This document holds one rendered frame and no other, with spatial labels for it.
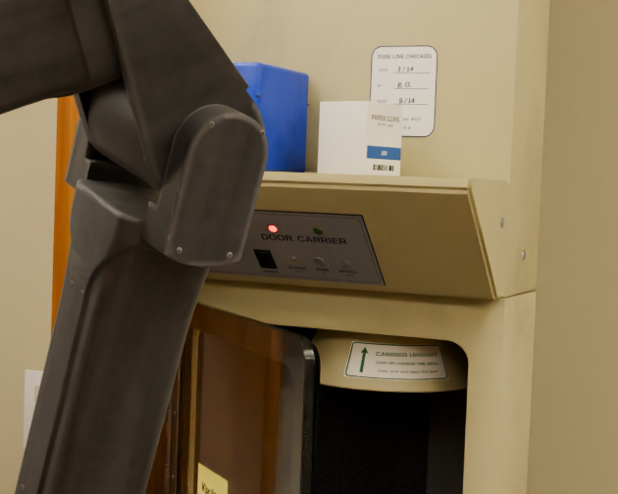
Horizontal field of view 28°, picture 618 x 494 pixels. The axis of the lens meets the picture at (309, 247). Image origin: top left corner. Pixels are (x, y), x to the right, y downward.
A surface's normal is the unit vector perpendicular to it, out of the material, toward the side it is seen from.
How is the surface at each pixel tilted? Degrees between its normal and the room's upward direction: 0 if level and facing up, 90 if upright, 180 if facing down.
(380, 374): 66
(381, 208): 135
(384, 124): 90
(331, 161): 90
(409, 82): 90
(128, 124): 83
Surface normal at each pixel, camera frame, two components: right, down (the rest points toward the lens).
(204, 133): 0.55, 0.33
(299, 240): -0.32, 0.73
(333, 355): -0.62, -0.39
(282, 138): 0.91, 0.06
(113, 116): -0.80, -0.05
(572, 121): -0.41, 0.04
